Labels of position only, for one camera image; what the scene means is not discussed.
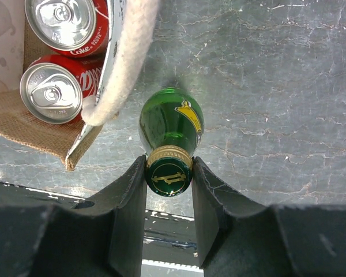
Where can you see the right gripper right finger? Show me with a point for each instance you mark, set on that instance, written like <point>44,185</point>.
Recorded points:
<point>236,236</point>

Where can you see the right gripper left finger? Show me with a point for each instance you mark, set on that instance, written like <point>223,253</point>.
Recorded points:
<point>98,236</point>

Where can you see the green glass bottle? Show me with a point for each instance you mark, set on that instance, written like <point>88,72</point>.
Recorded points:
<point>171,126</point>

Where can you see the red cola can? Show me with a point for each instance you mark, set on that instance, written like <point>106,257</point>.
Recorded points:
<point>74,28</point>
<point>54,86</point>

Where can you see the red cola can front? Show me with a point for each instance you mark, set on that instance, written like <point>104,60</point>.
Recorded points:
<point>74,28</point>

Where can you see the burlap canvas tote bag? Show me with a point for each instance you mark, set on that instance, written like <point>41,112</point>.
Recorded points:
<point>131,25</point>

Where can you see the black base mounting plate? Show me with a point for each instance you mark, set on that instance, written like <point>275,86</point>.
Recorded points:
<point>167,237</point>

